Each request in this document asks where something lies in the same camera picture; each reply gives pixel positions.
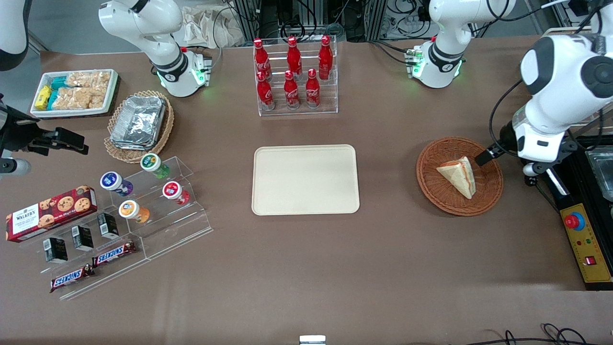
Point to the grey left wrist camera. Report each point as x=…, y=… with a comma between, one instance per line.
x=534, y=169

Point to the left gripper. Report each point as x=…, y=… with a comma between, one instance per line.
x=504, y=139

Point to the clear acrylic bottle rack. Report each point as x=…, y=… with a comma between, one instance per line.
x=330, y=98

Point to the yellow snack pack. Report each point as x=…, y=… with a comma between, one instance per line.
x=43, y=97

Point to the teal snack pack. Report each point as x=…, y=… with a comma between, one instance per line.
x=52, y=99
x=59, y=83

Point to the red cola bottle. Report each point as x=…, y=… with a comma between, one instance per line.
x=294, y=56
x=265, y=93
x=291, y=93
x=325, y=57
x=312, y=91
x=261, y=60

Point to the green lid gum jar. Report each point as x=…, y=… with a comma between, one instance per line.
x=152, y=163

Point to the clear acrylic stepped stand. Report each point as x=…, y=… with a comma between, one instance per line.
x=172, y=225

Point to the brown Snickers bar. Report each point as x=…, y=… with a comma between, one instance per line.
x=114, y=254
x=72, y=278

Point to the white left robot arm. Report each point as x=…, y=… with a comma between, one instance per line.
x=558, y=72

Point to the orange lid gum jar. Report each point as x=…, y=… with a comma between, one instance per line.
x=130, y=210

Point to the black device with clear lid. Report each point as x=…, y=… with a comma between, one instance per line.
x=601, y=172

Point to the clear rice cracker pack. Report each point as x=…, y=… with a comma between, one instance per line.
x=76, y=98
x=100, y=78
x=79, y=79

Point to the red tartan cookie box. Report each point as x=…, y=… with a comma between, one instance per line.
x=48, y=213

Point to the small black box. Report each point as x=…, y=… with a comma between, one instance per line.
x=56, y=250
x=83, y=238
x=108, y=226

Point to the oval light wicker basket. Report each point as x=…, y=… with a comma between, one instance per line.
x=165, y=127

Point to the white cloth bag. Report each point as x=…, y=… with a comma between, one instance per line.
x=210, y=26

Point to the triangular wrapped sandwich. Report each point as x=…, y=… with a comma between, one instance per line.
x=459, y=177

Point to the round brown wicker basket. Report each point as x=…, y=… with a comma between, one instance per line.
x=431, y=187

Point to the yellow emergency stop box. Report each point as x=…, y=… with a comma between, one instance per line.
x=586, y=249

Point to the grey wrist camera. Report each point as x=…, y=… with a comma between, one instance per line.
x=14, y=166
x=534, y=169

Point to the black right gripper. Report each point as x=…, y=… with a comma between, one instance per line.
x=13, y=130

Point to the purple lid gum jar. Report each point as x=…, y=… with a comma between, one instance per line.
x=111, y=181

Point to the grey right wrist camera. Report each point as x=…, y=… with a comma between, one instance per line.
x=14, y=166

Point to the white rectangular snack tray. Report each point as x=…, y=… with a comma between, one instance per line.
x=111, y=96

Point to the red lid gum jar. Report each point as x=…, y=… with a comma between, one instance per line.
x=172, y=190

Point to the beige plastic tray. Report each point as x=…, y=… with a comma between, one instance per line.
x=305, y=179

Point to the stack of foil containers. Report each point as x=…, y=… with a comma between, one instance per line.
x=139, y=122

